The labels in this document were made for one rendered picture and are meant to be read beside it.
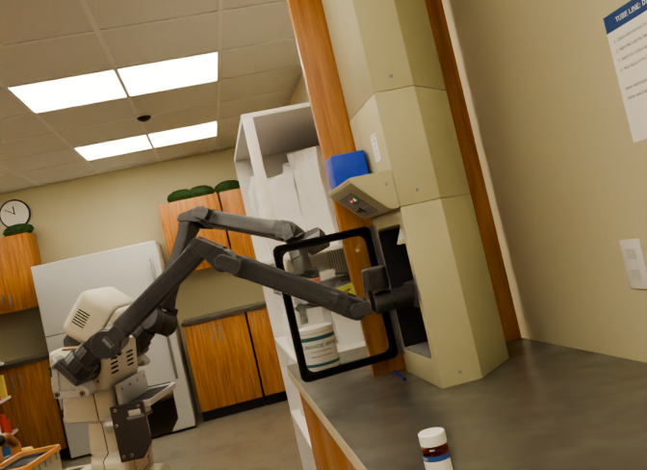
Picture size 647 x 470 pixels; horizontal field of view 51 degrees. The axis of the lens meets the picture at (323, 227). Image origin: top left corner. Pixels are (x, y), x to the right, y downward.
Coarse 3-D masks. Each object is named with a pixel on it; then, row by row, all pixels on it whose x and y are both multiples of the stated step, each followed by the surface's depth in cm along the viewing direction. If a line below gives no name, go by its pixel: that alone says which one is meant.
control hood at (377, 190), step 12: (348, 180) 171; (360, 180) 170; (372, 180) 171; (384, 180) 171; (336, 192) 189; (348, 192) 181; (360, 192) 173; (372, 192) 171; (384, 192) 171; (396, 192) 172; (372, 204) 178; (384, 204) 171; (396, 204) 172; (360, 216) 201; (372, 216) 193
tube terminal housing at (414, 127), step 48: (384, 96) 173; (432, 96) 182; (384, 144) 173; (432, 144) 176; (432, 192) 173; (432, 240) 172; (480, 240) 189; (432, 288) 171; (480, 288) 182; (432, 336) 171; (480, 336) 176
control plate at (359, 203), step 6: (348, 198) 188; (354, 198) 183; (348, 204) 195; (354, 204) 190; (360, 204) 186; (366, 204) 182; (354, 210) 197; (360, 210) 193; (366, 210) 188; (372, 210) 184
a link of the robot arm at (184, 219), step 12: (180, 216) 235; (192, 216) 232; (180, 228) 234; (192, 228) 233; (204, 228) 237; (180, 240) 232; (180, 252) 230; (168, 264) 231; (168, 300) 226; (156, 312) 221; (168, 312) 230; (144, 324) 222; (156, 324) 221
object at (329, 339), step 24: (360, 240) 200; (288, 264) 194; (312, 264) 196; (336, 264) 198; (360, 264) 200; (336, 288) 197; (360, 288) 199; (312, 312) 194; (312, 336) 193; (336, 336) 195; (360, 336) 197; (384, 336) 200; (312, 360) 193; (336, 360) 195
